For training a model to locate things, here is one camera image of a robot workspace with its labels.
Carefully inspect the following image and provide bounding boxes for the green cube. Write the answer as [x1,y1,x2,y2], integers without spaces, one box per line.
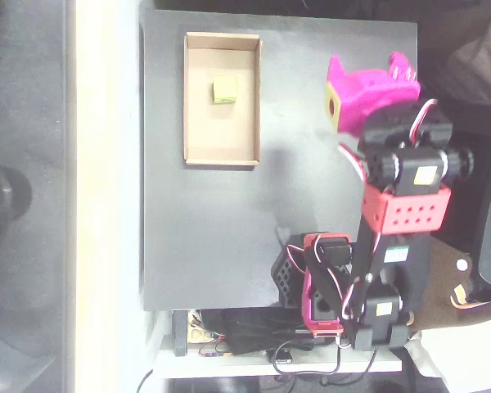
[211,75,237,104]

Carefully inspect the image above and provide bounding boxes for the black lattice robot base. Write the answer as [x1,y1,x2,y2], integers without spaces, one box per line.
[271,245,308,308]

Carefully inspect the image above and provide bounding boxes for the shallow cardboard box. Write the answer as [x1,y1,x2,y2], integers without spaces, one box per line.
[182,31,264,167]

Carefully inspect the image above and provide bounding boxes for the dark brown cloth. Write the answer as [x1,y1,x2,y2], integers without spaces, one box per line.
[417,0,491,115]

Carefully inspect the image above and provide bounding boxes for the brown felt bag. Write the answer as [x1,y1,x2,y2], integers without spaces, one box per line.
[408,237,491,335]

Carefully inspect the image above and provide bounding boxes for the small wooden piece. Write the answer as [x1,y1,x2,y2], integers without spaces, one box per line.
[189,324,213,345]

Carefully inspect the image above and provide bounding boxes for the white shelf board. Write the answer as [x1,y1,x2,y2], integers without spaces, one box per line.
[153,333,403,380]

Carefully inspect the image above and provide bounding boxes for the small board with coloured wires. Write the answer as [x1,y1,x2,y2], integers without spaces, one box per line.
[198,342,233,359]

